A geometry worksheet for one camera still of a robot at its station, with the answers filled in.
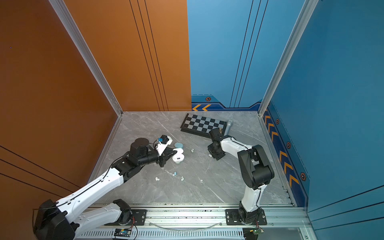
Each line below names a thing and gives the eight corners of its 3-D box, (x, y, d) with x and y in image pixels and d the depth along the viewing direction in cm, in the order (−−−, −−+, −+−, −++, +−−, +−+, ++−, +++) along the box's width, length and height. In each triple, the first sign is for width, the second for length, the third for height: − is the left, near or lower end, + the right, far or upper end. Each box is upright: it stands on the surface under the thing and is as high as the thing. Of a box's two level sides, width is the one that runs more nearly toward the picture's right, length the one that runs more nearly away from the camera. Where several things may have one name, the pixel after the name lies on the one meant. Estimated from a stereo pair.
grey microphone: (223, 134, 109) (224, 130, 105) (227, 123, 116) (228, 118, 112) (227, 136, 108) (229, 132, 104) (231, 124, 115) (233, 120, 112)
